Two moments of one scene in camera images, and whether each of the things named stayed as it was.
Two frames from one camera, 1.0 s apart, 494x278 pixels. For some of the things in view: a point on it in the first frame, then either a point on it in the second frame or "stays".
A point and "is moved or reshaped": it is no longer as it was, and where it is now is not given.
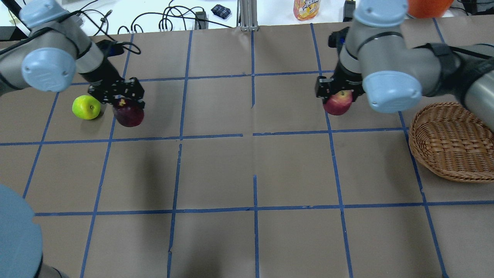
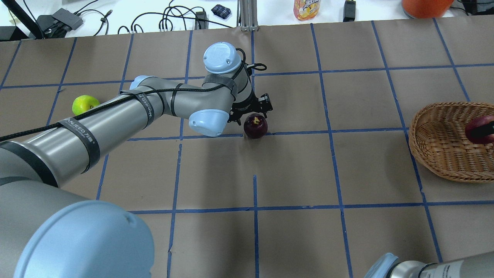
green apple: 86,107 stays
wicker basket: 447,138 stays
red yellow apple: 339,103 → 476,122
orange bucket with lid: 428,9 stays
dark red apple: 128,113 is moved or reshaped
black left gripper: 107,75 → 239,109
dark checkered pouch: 221,11 stays
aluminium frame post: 247,19 stays
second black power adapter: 349,7 stays
